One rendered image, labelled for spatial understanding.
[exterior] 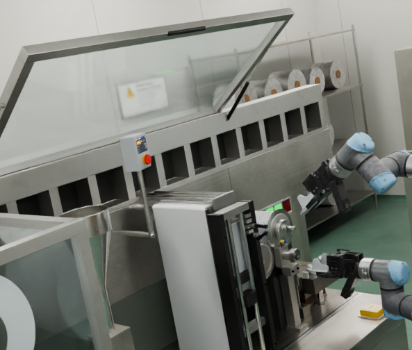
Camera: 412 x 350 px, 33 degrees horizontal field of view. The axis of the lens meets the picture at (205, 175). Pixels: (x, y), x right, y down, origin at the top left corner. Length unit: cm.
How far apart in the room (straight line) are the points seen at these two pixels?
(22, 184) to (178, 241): 53
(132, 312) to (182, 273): 24
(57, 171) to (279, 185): 114
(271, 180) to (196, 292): 82
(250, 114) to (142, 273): 84
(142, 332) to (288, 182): 99
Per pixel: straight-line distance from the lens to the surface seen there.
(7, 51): 491
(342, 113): 756
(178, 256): 231
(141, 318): 247
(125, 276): 240
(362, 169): 219
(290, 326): 253
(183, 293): 236
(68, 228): 155
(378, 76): 728
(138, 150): 198
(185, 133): 258
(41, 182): 218
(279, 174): 301
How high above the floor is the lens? 193
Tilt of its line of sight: 11 degrees down
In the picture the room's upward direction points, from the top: 10 degrees counter-clockwise
